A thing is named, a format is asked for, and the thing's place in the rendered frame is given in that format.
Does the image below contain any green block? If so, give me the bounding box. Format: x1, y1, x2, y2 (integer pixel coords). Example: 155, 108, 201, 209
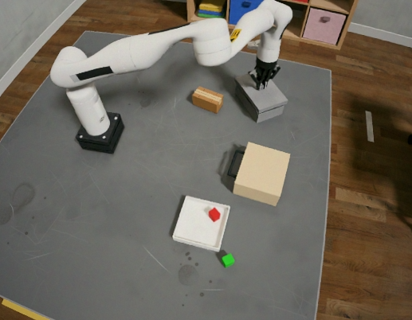
222, 254, 234, 267

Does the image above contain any red block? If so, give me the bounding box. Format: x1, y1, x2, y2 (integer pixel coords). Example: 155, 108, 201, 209
209, 208, 221, 222

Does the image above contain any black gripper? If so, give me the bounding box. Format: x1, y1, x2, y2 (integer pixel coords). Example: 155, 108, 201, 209
248, 57, 281, 90

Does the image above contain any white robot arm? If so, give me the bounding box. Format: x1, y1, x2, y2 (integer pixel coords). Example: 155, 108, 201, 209
50, 0, 292, 135

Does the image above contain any brown cardboard box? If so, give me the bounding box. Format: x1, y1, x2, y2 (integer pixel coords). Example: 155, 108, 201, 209
192, 87, 223, 113

